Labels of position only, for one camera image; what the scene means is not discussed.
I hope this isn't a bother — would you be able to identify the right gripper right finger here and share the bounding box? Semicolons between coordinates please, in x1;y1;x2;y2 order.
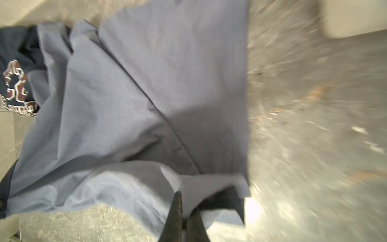
186;209;210;242

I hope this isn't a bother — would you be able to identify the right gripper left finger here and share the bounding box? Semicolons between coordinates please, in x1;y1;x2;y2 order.
158;192;182;242

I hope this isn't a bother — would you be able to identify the grey-blue printed tank top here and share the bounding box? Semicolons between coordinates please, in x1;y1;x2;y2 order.
1;1;250;237

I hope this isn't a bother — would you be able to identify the navy tank top red trim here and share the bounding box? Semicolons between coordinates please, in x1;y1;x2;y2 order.
1;25;45;117

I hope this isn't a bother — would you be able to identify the white plastic laundry basket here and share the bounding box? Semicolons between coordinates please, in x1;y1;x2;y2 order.
319;0;387;39

